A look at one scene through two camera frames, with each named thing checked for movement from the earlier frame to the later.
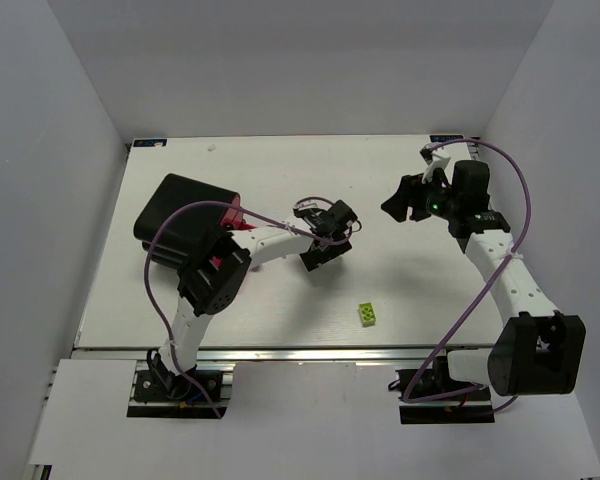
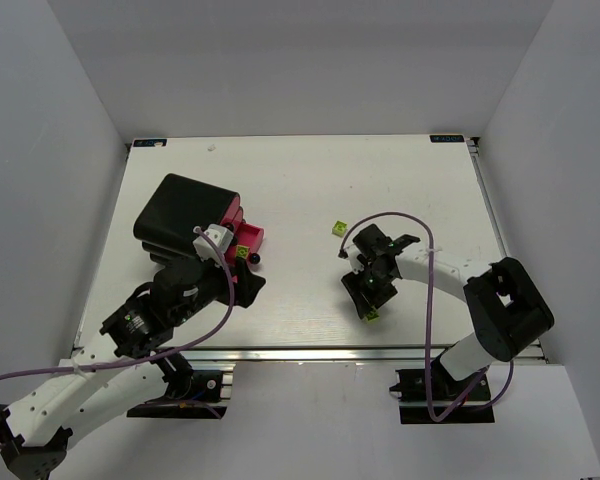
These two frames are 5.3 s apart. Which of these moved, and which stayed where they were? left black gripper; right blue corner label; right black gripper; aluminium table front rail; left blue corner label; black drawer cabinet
Moved: left black gripper; right black gripper
Stayed: aluminium table front rail; left blue corner label; black drawer cabinet; right blue corner label
